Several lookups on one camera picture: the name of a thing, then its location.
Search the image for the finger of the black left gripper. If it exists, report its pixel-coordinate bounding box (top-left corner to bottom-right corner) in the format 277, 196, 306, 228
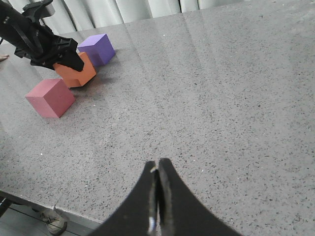
59, 51, 84, 72

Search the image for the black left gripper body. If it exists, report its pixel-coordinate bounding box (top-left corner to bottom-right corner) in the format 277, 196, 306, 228
14, 24, 78, 70

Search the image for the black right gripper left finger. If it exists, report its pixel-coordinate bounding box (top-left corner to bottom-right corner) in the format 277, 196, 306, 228
90, 161, 159, 236

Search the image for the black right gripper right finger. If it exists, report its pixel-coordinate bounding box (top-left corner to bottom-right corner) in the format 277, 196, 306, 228
158, 158, 240, 236

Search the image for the orange foam cube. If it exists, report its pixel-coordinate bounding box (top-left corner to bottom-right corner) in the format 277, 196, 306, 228
53, 52, 96, 88

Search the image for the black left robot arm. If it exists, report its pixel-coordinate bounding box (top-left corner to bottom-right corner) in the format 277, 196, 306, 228
0, 0, 84, 71

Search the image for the purple foam cube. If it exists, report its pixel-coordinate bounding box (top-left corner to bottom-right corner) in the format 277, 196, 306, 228
77, 34, 115, 67

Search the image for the pale grey-green curtain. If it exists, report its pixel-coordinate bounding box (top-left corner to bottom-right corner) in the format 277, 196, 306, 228
4, 0, 256, 35

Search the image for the pink foam cube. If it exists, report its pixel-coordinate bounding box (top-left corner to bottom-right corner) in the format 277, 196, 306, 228
25, 79, 75, 118

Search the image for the grey shoe on floor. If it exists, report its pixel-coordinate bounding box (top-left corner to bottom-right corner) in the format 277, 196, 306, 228
41, 210, 67, 236

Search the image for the black table leg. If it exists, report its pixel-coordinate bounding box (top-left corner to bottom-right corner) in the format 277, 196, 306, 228
0, 197, 13, 217

